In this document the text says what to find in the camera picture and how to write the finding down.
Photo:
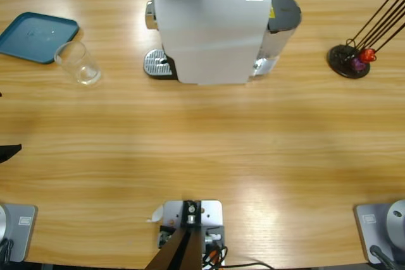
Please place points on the dark camera mount post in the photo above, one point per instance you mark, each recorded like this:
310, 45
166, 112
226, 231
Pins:
180, 251

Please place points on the grey base plate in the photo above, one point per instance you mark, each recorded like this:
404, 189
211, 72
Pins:
23, 235
367, 229

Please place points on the black capsule holder with rods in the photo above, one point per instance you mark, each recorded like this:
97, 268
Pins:
340, 58

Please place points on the clear water tank dark lid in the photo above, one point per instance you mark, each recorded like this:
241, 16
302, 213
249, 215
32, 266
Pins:
284, 10

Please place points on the purple coffee capsule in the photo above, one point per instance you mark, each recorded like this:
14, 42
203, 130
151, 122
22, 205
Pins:
358, 65

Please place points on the clear drinking glass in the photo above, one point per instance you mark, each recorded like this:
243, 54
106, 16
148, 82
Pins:
86, 75

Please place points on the teal plastic tray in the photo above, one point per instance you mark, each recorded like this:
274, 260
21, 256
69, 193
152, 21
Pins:
28, 36

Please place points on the white capsule coffee machine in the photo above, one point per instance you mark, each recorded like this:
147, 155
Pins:
215, 36

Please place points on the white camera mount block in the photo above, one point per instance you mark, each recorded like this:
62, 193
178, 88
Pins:
212, 213

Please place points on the metal grille drip tray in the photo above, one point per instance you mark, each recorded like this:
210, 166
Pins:
155, 63

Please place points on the red coffee capsule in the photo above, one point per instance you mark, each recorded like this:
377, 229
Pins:
367, 56

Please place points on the white paper tape strip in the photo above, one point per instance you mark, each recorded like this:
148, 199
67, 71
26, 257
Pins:
156, 214

